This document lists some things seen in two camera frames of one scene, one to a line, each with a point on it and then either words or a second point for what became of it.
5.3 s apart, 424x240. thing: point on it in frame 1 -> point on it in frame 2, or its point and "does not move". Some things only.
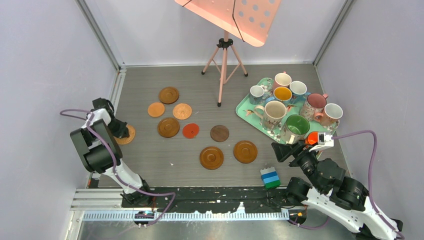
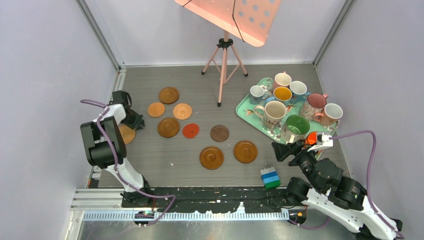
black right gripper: [282, 151] does not move
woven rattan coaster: [127, 140] does not move
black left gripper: [123, 132] -> [138, 121]
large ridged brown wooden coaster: [168, 127] does not move
